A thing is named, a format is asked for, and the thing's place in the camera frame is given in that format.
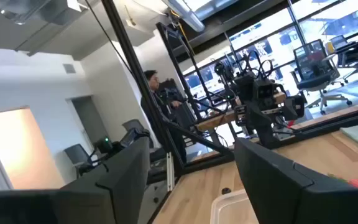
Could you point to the dark grey side chair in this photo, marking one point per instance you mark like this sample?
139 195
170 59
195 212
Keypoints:
76 154
132 124

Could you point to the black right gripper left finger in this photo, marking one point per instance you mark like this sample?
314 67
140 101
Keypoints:
73 205

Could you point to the wooden background workbench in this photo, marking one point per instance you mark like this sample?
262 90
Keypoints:
216 119

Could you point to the grey wall vent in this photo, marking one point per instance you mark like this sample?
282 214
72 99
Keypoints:
69 68

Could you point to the black mesh office chair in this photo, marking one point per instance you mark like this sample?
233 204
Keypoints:
350 54
314 82

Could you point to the black aluminium rig post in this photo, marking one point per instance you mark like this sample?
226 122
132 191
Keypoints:
126 46

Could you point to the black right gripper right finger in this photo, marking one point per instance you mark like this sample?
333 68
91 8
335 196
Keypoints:
306 202

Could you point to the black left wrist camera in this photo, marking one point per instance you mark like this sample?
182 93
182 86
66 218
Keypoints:
266 91

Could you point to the clear plastic tupperware container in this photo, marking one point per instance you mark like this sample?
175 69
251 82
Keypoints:
222 214

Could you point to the black background rig frame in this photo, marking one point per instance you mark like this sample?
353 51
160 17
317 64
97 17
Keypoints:
179 62

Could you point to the grey door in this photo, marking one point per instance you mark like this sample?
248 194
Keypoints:
89 121

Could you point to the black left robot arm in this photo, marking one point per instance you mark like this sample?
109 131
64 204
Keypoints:
261 127

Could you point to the person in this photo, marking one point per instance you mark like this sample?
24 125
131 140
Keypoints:
154 81

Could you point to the white metal frame bracket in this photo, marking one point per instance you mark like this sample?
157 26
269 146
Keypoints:
170 171

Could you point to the silver ceiling duct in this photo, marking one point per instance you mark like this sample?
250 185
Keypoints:
188 15

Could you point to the background robot with green light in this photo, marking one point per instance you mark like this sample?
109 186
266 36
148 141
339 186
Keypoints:
104 145

